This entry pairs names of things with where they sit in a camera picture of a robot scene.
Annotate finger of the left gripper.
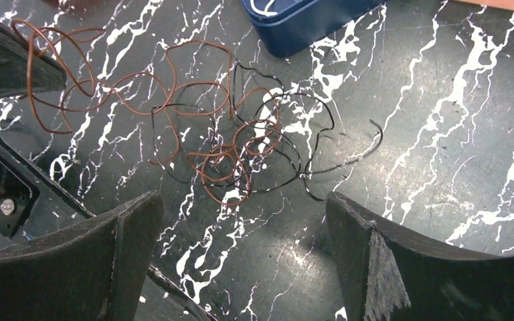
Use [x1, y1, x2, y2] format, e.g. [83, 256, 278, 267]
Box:
[0, 22, 67, 98]

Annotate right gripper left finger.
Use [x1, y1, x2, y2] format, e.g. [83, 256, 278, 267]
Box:
[0, 191, 164, 320]

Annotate peach plastic file organizer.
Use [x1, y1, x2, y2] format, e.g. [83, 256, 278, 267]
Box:
[458, 0, 514, 11]

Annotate navy square tray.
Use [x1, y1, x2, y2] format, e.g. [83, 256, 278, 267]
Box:
[241, 0, 383, 58]

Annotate brown wire bundle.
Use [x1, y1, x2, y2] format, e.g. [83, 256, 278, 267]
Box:
[11, 18, 283, 207]

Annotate black wire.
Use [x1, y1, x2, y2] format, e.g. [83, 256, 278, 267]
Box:
[150, 62, 384, 203]

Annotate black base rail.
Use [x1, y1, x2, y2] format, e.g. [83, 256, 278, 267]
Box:
[0, 138, 209, 320]

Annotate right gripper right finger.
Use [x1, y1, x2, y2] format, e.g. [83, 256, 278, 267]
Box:
[325, 192, 514, 320]

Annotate white wires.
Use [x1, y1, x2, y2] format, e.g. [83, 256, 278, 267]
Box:
[248, 0, 284, 17]

